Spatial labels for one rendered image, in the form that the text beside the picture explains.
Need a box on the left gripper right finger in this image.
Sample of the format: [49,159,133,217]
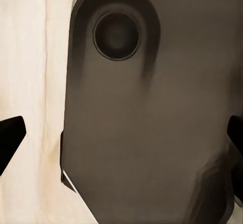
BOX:
[227,115,243,156]

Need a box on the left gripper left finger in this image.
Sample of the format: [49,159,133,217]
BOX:
[0,116,26,176]

